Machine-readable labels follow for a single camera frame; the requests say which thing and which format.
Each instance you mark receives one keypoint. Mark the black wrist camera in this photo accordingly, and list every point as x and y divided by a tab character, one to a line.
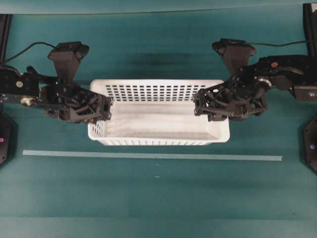
234	53
66	58

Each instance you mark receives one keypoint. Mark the black arm base left side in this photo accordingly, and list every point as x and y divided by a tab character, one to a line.
8	139

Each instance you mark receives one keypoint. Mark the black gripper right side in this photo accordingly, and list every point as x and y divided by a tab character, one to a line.
246	92

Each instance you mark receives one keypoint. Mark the white perforated plastic basket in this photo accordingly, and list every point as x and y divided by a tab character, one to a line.
155	112

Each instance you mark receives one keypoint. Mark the black frame post left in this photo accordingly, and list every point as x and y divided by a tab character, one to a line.
5	20

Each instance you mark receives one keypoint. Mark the light green tape strip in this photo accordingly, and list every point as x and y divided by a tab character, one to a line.
152	156

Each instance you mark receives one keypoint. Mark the black wrist camera left side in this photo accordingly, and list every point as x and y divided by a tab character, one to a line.
66	58

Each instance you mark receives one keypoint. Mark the black arm base right side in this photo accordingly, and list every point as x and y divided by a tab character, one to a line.
308	139

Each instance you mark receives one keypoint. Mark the black frame post right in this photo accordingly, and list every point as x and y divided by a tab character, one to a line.
310	27

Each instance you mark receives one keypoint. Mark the black wrist camera right side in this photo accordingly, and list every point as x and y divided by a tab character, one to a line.
234	53

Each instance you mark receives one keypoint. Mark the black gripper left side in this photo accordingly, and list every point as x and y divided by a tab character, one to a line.
65	101

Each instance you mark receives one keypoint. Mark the black frame post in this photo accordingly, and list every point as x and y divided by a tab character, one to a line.
310	27
5	20

